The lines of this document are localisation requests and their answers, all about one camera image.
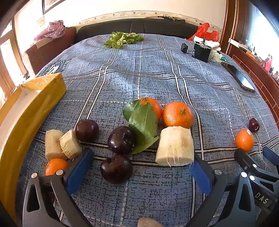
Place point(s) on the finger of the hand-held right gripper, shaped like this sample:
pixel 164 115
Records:
pixel 272 156
pixel 250 165

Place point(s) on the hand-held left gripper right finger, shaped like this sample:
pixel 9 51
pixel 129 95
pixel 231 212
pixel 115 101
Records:
pixel 200 174

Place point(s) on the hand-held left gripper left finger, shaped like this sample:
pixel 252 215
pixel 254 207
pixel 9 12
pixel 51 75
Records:
pixel 78 171

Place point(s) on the small orange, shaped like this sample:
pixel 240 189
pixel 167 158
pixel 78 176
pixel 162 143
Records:
pixel 54 167

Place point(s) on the orange with sticker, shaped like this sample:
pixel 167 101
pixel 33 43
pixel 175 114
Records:
pixel 244 140

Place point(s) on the small dark plum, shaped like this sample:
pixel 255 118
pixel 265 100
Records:
pixel 254 124

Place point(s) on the large peeled sugarcane piece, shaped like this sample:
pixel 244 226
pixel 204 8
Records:
pixel 174 146

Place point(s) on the large orange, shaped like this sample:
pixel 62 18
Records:
pixel 177 114

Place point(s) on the orange with green leaves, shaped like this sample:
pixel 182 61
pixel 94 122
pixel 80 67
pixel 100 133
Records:
pixel 154 108

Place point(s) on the yellow cardboard box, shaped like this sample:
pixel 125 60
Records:
pixel 32 104

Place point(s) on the wooden cabinet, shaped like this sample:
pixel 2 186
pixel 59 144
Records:
pixel 261 80

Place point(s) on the black phone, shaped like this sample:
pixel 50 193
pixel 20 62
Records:
pixel 238 76

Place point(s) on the red container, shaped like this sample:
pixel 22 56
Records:
pixel 268 63

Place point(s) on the blue plaid blanket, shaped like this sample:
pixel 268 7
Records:
pixel 152 76

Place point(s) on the white green plastic bag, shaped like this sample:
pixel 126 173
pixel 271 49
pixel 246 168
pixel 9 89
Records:
pixel 215 55

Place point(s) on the brown sofa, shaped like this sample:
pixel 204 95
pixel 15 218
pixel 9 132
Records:
pixel 50 52

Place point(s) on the wooden glass door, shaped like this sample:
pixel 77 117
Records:
pixel 8 65

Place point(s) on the small black block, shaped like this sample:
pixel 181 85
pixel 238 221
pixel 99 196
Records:
pixel 184 48

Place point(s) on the green lettuce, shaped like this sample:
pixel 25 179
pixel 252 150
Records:
pixel 122 39

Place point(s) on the red plastic bag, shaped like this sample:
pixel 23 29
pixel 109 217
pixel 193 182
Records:
pixel 204 32

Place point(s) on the purple floral cloth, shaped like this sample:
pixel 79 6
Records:
pixel 52 30

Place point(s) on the black headboard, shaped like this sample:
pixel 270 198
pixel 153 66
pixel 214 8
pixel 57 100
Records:
pixel 152 27

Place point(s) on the wooden door frame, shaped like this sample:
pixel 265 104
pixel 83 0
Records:
pixel 231 19

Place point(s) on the wall switch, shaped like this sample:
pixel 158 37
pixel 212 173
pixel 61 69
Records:
pixel 40 21

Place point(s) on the framed wall picture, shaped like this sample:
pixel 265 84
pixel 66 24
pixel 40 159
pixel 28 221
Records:
pixel 51 4

